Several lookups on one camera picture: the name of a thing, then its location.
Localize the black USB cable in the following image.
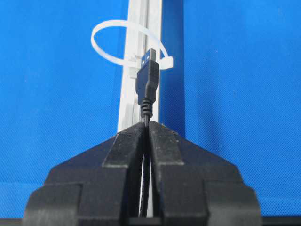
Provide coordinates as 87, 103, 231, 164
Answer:
135, 48, 161, 217

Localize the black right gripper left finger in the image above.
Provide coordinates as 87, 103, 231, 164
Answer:
22, 122, 145, 226

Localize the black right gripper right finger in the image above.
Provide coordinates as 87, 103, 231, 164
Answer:
149, 121, 261, 226

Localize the white zip tie loop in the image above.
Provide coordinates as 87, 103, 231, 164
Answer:
91, 20, 174, 70

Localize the silver aluminium extrusion frame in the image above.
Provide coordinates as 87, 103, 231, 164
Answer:
117, 0, 162, 132

